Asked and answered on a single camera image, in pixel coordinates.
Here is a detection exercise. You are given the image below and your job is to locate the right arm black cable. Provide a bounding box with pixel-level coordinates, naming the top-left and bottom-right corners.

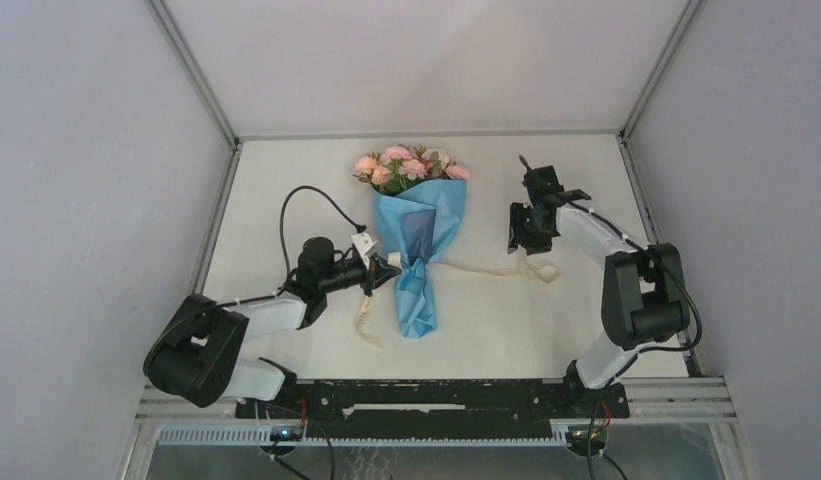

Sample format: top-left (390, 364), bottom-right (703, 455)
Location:
top-left (519, 154), bottom-right (704, 480)

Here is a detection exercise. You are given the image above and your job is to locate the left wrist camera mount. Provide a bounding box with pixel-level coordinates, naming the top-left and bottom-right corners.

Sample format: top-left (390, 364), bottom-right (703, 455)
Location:
top-left (351, 232), bottom-right (377, 263)

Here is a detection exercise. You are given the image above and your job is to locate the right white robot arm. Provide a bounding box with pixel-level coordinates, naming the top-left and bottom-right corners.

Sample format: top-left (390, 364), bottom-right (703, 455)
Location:
top-left (508, 166), bottom-right (701, 416)

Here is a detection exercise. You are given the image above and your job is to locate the white slotted cable duct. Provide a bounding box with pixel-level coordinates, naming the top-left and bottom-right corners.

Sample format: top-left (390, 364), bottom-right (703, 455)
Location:
top-left (156, 425), bottom-right (572, 448)

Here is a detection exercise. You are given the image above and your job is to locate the base circuit board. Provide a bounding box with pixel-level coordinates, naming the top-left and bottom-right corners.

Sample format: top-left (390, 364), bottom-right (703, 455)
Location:
top-left (567, 426), bottom-right (608, 443)
top-left (269, 426), bottom-right (303, 443)

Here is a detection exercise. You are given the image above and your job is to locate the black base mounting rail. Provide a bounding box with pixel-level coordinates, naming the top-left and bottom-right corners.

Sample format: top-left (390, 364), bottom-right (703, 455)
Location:
top-left (234, 379), bottom-right (631, 441)

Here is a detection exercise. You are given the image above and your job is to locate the cream braided rope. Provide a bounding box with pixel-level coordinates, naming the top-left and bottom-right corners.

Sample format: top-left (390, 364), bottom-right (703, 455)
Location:
top-left (353, 250), bottom-right (561, 351)

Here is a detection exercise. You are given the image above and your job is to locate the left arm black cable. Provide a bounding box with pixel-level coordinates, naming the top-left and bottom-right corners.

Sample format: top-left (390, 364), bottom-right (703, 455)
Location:
top-left (277, 185), bottom-right (368, 293)

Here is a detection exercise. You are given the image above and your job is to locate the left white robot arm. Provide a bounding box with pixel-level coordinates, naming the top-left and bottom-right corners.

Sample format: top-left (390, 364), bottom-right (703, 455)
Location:
top-left (143, 233), bottom-right (402, 417)

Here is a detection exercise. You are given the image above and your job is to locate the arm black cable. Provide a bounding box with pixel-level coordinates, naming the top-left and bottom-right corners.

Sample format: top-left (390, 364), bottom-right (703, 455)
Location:
top-left (277, 185), bottom-right (368, 293)
top-left (519, 154), bottom-right (704, 480)

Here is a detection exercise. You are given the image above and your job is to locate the left base circuit board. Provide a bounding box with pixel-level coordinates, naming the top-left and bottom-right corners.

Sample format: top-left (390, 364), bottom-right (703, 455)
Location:
top-left (269, 426), bottom-right (303, 443)

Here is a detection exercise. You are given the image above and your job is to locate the fake pink flower bouquet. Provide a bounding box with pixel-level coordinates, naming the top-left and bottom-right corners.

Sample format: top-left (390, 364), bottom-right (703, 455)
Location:
top-left (353, 144), bottom-right (470, 196)

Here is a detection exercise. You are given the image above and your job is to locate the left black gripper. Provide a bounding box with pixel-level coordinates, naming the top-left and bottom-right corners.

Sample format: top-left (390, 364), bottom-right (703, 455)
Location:
top-left (319, 253), bottom-right (401, 297)

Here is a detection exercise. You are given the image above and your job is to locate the blue wrapping paper sheet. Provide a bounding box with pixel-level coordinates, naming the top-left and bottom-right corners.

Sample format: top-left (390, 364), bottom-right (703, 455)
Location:
top-left (374, 179), bottom-right (467, 339)

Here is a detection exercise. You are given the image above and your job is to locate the right base circuit board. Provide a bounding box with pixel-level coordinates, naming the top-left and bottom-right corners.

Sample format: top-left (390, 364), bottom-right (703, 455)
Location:
top-left (567, 426), bottom-right (608, 443)

